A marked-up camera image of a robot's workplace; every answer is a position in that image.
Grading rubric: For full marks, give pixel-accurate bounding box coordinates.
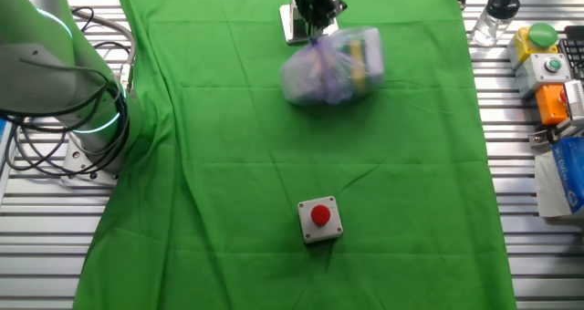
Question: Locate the red button box black base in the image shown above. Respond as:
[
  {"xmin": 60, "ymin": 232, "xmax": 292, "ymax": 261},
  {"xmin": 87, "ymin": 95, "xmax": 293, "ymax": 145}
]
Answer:
[{"xmin": 297, "ymin": 195, "xmax": 344, "ymax": 244}]

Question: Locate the gray corrugated hose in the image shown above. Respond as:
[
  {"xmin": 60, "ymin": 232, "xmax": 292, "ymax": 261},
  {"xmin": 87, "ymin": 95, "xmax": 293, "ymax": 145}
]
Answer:
[{"xmin": 71, "ymin": 6, "xmax": 138, "ymax": 95}]

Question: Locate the black keyboard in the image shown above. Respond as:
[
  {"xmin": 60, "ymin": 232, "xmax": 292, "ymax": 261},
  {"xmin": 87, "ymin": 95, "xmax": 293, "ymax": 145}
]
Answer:
[{"xmin": 558, "ymin": 25, "xmax": 584, "ymax": 81}]

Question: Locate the black cable bundle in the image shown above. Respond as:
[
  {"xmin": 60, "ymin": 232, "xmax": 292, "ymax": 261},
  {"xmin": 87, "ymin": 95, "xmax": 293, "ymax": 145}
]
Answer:
[{"xmin": 0, "ymin": 81, "xmax": 131, "ymax": 179}]

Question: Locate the silver ridged camera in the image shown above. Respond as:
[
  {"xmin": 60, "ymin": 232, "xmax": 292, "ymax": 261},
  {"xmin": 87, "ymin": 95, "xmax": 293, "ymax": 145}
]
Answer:
[{"xmin": 563, "ymin": 79, "xmax": 584, "ymax": 119}]

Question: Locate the green cloth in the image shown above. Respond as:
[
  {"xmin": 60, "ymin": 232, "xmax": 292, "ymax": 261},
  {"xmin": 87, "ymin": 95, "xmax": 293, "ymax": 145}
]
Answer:
[{"xmin": 71, "ymin": 0, "xmax": 519, "ymax": 310}]

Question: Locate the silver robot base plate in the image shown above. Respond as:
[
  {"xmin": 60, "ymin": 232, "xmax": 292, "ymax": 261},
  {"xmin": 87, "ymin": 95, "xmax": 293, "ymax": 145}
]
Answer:
[{"xmin": 61, "ymin": 131, "xmax": 123, "ymax": 189}]

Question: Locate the orange box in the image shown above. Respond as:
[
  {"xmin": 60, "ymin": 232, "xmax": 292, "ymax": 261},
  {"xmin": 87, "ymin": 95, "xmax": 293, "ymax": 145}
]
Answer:
[{"xmin": 534, "ymin": 82, "xmax": 571, "ymax": 127}]

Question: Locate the clear plastic bag of things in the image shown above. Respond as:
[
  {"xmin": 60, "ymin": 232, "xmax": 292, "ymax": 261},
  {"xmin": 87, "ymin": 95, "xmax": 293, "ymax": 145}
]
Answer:
[{"xmin": 278, "ymin": 26, "xmax": 386, "ymax": 107}]

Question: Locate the blue tissue pack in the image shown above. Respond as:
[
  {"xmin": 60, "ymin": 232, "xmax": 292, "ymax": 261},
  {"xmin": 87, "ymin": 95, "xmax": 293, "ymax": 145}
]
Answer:
[{"xmin": 533, "ymin": 136, "xmax": 584, "ymax": 220}]

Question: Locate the yellow box green mushroom button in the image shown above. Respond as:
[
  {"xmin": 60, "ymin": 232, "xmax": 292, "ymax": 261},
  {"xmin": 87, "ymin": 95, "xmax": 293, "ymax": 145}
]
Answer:
[{"xmin": 506, "ymin": 22, "xmax": 560, "ymax": 72}]

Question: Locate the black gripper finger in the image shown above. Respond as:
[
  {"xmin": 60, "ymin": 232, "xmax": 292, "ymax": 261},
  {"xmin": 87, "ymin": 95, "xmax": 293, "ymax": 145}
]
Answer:
[
  {"xmin": 314, "ymin": 0, "xmax": 349, "ymax": 40},
  {"xmin": 291, "ymin": 0, "xmax": 317, "ymax": 42}
]

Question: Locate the clear spray bottle black cap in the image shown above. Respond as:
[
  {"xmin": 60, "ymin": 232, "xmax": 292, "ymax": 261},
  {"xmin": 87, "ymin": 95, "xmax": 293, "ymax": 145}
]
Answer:
[{"xmin": 469, "ymin": 0, "xmax": 522, "ymax": 47}]

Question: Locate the gray box green button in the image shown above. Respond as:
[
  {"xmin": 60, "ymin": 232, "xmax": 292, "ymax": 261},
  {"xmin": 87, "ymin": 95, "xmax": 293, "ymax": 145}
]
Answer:
[{"xmin": 515, "ymin": 52, "xmax": 573, "ymax": 99}]

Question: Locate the small aluminium bracket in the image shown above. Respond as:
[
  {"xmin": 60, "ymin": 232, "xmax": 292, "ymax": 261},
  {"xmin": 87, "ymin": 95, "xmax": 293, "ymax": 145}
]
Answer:
[{"xmin": 527, "ymin": 118, "xmax": 584, "ymax": 148}]

